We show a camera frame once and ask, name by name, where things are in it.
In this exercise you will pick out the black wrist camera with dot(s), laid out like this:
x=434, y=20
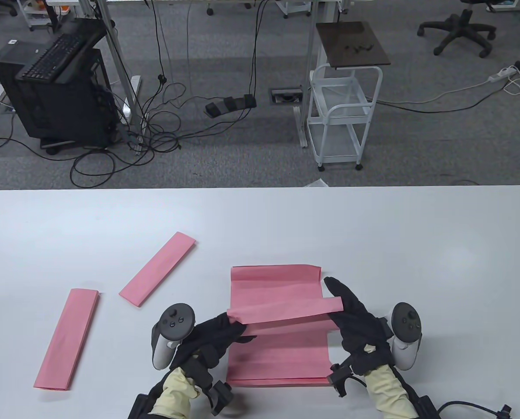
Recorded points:
x=336, y=377
x=220, y=395

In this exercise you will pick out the forearm sensor box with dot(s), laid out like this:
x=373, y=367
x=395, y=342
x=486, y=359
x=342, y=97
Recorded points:
x=425, y=408
x=140, y=408

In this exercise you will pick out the white desk leg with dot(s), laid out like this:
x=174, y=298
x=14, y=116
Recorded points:
x=116, y=56

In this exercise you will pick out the white power strip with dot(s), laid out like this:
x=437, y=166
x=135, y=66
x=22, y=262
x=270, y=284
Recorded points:
x=502, y=74

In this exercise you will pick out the white rolling cart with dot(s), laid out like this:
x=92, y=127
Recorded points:
x=334, y=142

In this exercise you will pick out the pink paper sheet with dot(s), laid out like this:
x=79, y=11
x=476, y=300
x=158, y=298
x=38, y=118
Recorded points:
x=66, y=338
x=286, y=310
x=277, y=283
x=157, y=269

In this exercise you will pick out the dark brown board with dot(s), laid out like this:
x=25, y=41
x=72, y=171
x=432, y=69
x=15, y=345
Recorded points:
x=351, y=43

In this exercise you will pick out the black office chair base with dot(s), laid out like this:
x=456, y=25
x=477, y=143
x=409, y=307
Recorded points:
x=460, y=26

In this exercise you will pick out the person's left hand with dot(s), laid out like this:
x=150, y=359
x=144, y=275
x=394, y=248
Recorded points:
x=212, y=340

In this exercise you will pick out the black computer tower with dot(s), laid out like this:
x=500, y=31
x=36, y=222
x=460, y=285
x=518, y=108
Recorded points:
x=59, y=113

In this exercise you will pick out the white storage trolley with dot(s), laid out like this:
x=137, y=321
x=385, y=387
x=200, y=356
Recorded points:
x=35, y=17

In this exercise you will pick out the metal floor socket box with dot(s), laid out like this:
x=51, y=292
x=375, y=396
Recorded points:
x=286, y=97

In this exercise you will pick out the black flat panel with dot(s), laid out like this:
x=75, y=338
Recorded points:
x=90, y=32

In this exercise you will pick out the grey white VR controller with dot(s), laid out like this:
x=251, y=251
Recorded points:
x=172, y=323
x=406, y=323

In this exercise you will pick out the person's right hand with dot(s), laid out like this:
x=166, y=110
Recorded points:
x=360, y=336

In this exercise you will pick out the black keyboard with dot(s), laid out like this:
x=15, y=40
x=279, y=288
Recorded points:
x=50, y=56

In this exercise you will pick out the black foot pedal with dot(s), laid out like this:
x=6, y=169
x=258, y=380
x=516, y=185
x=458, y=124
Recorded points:
x=229, y=104

